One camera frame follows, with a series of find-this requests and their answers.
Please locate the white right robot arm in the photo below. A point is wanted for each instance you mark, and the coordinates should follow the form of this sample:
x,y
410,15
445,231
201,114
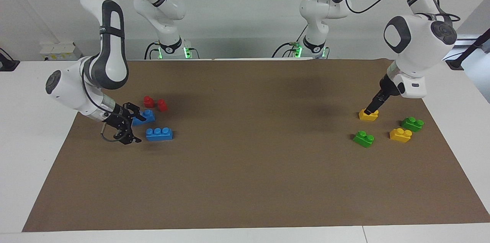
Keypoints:
x,y
109,44

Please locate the small red toy block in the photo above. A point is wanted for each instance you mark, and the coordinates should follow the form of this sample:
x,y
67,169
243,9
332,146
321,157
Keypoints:
x,y
162,106
148,102

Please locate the black camera stand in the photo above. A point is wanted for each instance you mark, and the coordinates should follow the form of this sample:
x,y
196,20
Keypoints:
x,y
469,49

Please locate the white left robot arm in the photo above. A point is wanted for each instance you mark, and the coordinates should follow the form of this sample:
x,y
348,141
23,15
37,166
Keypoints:
x,y
417,44

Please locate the black table clamp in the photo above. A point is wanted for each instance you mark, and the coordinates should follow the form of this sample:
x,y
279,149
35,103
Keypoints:
x,y
7,64

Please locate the white wall socket box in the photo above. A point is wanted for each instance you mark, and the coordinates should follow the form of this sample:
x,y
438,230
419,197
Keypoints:
x,y
57,51

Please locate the brown table mat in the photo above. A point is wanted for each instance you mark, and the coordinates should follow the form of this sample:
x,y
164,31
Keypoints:
x,y
245,174

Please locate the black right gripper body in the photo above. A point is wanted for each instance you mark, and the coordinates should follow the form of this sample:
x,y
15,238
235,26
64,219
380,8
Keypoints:
x,y
120,120

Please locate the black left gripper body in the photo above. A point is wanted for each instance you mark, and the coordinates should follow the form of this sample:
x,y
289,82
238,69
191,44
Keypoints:
x,y
387,90

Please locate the yellow two-stud toy block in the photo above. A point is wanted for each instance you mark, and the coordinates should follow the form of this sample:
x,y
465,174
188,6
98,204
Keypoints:
x,y
369,116
400,136

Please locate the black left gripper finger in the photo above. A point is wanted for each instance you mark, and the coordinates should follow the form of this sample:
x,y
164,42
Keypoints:
x,y
373,107

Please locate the green two-stud toy block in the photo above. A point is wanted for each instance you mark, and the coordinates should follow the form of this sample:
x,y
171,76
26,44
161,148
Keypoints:
x,y
363,139
412,124

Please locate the blue three-stud toy block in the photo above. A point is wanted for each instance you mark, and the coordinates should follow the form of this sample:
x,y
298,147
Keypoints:
x,y
159,135
149,116

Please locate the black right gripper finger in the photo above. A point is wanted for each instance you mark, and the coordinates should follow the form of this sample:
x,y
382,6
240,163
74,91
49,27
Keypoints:
x,y
131,138
137,113

